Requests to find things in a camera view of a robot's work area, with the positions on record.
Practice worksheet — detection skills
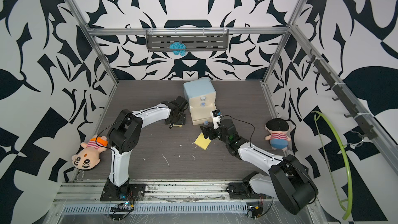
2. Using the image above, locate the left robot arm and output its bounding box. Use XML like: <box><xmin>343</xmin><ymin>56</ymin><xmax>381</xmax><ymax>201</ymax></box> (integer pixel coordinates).
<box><xmin>107</xmin><ymin>96</ymin><xmax>188</xmax><ymax>188</ymax></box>

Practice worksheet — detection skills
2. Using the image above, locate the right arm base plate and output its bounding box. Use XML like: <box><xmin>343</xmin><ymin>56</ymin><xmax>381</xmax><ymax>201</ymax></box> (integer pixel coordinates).
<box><xmin>226</xmin><ymin>182</ymin><xmax>260</xmax><ymax>200</ymax></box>

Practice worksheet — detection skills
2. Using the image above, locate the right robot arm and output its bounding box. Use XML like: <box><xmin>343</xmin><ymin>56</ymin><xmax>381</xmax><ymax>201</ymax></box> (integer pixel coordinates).
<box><xmin>201</xmin><ymin>119</ymin><xmax>318</xmax><ymax>215</ymax></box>

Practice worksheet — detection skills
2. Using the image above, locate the grey wall shelf rack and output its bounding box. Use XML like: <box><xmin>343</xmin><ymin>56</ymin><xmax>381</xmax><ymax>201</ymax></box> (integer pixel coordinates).
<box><xmin>145</xmin><ymin>28</ymin><xmax>229</xmax><ymax>52</ymax></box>

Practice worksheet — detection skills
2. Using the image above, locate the plush doll black hair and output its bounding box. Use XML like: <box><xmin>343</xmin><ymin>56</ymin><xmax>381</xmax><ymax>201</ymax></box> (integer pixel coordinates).
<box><xmin>264</xmin><ymin>118</ymin><xmax>291</xmax><ymax>151</ymax></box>

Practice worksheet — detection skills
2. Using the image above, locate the white cable duct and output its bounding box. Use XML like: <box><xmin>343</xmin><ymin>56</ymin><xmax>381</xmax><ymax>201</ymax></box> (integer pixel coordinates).
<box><xmin>62</xmin><ymin>202</ymin><xmax>248</xmax><ymax>215</ymax></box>

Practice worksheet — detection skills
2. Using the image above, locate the teal crumpled object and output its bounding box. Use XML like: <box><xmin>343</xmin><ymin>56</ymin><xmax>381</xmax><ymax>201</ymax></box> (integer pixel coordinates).
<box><xmin>170</xmin><ymin>42</ymin><xmax>187</xmax><ymax>56</ymax></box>

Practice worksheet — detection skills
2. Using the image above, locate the black hook rail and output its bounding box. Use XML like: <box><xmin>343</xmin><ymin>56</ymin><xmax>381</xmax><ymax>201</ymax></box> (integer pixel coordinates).
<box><xmin>308</xmin><ymin>49</ymin><xmax>378</xmax><ymax>140</ymax></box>

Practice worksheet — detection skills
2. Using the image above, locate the green curved hose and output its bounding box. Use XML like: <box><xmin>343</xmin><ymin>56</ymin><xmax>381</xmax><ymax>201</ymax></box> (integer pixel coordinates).
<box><xmin>311</xmin><ymin>110</ymin><xmax>353</xmax><ymax>221</ymax></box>

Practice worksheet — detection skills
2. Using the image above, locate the light blue drawer box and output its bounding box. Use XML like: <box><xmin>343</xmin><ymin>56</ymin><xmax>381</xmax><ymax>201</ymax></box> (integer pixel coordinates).
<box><xmin>183</xmin><ymin>77</ymin><xmax>217</xmax><ymax>110</ymax></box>

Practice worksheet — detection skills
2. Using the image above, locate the yellow sticky pad right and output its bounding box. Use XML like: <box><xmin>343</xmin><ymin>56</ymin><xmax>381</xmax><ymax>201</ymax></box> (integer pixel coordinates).
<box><xmin>194</xmin><ymin>133</ymin><xmax>211</xmax><ymax>150</ymax></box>

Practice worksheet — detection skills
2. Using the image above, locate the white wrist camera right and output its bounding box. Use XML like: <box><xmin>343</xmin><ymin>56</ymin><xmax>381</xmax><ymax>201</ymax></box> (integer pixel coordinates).
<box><xmin>211</xmin><ymin>110</ymin><xmax>222</xmax><ymax>129</ymax></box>

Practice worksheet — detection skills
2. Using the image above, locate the plush doll orange hat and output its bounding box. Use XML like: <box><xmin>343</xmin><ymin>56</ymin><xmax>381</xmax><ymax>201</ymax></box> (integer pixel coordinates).
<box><xmin>72</xmin><ymin>135</ymin><xmax>108</xmax><ymax>170</ymax></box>

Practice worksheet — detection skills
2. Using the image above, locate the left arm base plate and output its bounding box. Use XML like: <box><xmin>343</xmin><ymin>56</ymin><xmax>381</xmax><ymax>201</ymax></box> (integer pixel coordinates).
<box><xmin>100</xmin><ymin>178</ymin><xmax>146</xmax><ymax>202</ymax></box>

